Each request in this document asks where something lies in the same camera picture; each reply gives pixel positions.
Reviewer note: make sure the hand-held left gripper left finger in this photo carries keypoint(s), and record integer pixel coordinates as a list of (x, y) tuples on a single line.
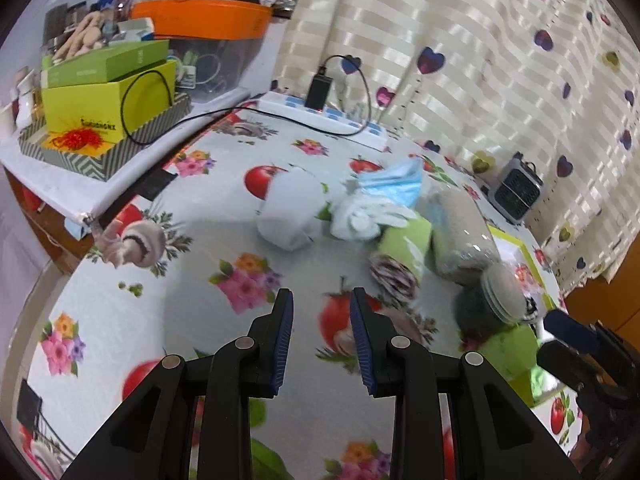
[(284, 340)]

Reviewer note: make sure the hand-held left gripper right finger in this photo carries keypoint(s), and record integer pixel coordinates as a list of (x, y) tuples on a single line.
[(361, 340)]

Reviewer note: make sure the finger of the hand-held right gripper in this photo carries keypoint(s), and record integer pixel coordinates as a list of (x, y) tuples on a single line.
[(570, 327), (570, 367)]

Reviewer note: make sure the green-edged white box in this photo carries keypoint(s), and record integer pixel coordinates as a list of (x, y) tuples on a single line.
[(507, 252)]

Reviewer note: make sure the wooden wardrobe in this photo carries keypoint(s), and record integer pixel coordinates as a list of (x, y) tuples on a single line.
[(610, 290)]

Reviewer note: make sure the green tissue pack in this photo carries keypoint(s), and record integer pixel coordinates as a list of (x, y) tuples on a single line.
[(510, 355)]

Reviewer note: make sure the white green striped sock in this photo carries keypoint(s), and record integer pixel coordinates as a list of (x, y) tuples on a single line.
[(360, 220)]

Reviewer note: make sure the fruit print tablecloth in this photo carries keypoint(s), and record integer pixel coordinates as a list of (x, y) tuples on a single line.
[(210, 230)]

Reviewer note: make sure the white rolled cloth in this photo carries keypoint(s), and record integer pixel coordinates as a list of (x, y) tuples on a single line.
[(290, 205)]

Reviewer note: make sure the clear jar of grain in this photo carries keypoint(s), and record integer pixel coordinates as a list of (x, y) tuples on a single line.
[(460, 235)]

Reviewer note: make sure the grey mini heater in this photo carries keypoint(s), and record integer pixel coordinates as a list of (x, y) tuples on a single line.
[(517, 190)]

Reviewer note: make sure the blue face mask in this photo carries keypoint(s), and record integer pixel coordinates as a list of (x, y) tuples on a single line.
[(395, 185)]

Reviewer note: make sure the white blue power strip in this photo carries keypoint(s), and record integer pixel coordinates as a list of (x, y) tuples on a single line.
[(340, 120)]

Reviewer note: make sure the white shelf board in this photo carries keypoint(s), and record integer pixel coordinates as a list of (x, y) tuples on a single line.
[(125, 180)]

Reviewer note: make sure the black charger adapter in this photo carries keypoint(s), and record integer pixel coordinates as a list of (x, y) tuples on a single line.
[(319, 92)]

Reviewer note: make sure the brown wooden cabinet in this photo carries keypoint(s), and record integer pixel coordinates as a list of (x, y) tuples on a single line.
[(35, 225)]

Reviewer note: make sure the chevron pattern box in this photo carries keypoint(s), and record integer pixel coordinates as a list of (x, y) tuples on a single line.
[(75, 160)]

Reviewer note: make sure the clear storage bin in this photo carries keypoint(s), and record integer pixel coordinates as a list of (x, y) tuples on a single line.
[(220, 70)]

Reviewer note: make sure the heart print curtain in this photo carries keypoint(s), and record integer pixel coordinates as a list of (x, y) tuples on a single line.
[(475, 50)]

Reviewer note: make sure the yellow-green box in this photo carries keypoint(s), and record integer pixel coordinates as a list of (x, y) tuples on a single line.
[(85, 110)]

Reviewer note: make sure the orange box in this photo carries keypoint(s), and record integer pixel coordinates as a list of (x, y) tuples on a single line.
[(200, 20)]

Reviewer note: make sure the flat green box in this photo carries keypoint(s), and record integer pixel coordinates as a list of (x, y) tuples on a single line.
[(100, 62)]

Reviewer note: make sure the white blue carton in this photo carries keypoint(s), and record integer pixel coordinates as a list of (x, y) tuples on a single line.
[(135, 27)]

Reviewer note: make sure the beige plush toy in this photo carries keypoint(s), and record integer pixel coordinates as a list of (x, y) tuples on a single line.
[(82, 35)]

